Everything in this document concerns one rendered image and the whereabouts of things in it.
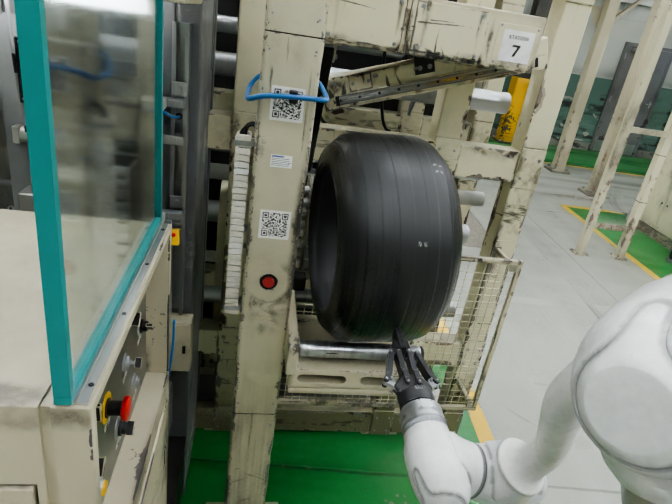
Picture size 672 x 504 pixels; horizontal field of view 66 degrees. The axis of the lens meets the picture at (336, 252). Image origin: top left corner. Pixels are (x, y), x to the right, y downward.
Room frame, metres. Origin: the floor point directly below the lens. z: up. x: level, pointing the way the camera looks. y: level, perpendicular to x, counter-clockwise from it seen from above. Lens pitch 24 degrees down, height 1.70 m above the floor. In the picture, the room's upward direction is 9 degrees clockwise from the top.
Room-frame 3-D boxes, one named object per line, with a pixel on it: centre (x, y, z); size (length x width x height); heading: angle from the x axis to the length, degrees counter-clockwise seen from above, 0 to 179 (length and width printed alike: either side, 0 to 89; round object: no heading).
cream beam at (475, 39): (1.62, -0.14, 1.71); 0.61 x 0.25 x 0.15; 101
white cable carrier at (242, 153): (1.19, 0.25, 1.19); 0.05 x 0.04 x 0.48; 11
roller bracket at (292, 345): (1.27, 0.10, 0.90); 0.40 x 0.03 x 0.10; 11
